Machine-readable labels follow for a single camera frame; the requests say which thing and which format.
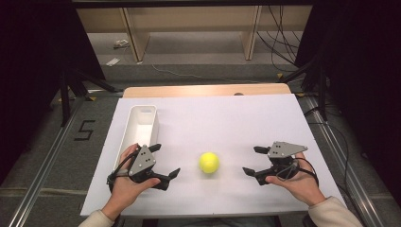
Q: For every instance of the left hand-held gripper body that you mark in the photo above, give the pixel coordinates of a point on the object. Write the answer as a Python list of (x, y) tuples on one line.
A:
[(142, 162)]

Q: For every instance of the black curtain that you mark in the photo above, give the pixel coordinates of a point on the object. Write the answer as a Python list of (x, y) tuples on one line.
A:
[(362, 78), (34, 78)]

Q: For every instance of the white board sheet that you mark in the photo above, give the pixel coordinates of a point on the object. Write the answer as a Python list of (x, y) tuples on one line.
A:
[(236, 126)]

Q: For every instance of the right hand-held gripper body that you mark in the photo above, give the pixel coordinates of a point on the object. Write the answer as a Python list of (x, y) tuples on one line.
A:
[(283, 149)]

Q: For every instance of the black tripod stand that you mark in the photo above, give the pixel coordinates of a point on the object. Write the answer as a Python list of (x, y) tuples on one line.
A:
[(65, 101), (321, 94)]

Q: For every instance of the white plastic bin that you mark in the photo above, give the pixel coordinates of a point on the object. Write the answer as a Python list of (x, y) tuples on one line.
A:
[(140, 132)]

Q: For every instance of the aluminium floor rail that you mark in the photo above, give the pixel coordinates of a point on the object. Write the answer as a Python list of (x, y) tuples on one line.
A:
[(47, 164), (343, 164)]

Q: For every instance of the white paper strip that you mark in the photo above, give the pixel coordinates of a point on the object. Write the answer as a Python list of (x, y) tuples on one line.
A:
[(113, 61)]

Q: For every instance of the yellow tennis ball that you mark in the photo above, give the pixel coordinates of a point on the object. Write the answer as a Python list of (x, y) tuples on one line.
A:
[(208, 162)]

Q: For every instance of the wooden shelf unit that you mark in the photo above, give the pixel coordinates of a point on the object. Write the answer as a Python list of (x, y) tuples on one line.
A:
[(135, 38)]

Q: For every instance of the person's left hand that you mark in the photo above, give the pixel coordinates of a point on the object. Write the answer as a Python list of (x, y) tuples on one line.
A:
[(126, 189)]

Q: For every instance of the white packet litter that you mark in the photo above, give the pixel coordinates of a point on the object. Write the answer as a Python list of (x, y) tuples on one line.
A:
[(121, 43)]

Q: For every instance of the person's right hand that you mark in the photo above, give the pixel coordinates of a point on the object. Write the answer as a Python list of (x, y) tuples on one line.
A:
[(299, 186)]

